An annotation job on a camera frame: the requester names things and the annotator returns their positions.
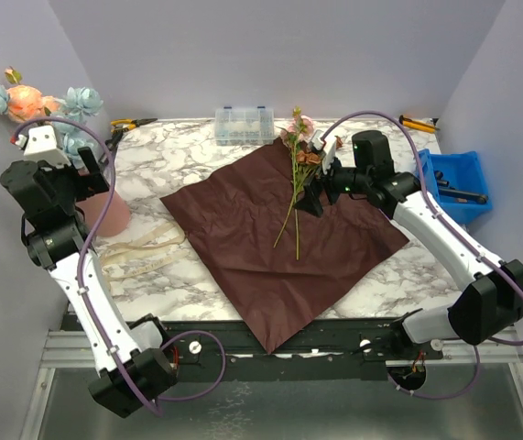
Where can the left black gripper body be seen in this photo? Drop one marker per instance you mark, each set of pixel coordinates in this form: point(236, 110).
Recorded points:
point(78, 186)

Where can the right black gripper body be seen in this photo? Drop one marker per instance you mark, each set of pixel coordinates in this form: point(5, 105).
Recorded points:
point(321, 184)

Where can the blue flower stem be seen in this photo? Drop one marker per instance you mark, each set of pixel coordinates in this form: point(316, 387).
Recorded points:
point(77, 105)

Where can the peach rose flower stem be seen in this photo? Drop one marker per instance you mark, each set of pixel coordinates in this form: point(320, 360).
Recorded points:
point(27, 102)

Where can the beige printed ribbon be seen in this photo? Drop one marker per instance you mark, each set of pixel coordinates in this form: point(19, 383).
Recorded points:
point(153, 251)

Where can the pink bud flower stem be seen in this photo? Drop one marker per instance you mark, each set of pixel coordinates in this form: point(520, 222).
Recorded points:
point(295, 137)

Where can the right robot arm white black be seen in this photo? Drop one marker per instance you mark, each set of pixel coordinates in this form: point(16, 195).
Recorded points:
point(492, 289)

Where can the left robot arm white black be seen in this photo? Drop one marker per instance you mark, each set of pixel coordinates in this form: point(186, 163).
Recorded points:
point(130, 360)

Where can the pink cylindrical vase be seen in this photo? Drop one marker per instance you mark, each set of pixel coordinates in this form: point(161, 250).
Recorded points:
point(111, 213)

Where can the black tool in bin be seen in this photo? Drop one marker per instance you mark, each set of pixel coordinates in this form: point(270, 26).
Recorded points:
point(445, 189)

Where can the yellow black utility knife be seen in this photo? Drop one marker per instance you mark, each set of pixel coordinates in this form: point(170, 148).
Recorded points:
point(417, 125)

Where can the blue plastic bin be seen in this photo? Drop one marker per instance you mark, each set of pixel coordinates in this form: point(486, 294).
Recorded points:
point(464, 172)

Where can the clear plastic organizer box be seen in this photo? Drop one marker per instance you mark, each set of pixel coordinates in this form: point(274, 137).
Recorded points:
point(243, 125)

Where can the yellow handled pliers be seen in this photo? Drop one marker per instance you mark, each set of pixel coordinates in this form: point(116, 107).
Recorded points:
point(125, 125)

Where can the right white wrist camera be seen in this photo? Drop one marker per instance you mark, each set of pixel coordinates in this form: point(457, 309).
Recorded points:
point(325, 152)

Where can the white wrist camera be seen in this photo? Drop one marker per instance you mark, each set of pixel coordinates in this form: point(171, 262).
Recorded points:
point(325, 152)
point(42, 146)

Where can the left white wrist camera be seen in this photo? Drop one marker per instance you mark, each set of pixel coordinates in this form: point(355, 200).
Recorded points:
point(42, 146)

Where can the aluminium extrusion rail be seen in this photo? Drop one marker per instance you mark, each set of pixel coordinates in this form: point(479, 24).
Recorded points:
point(71, 349)

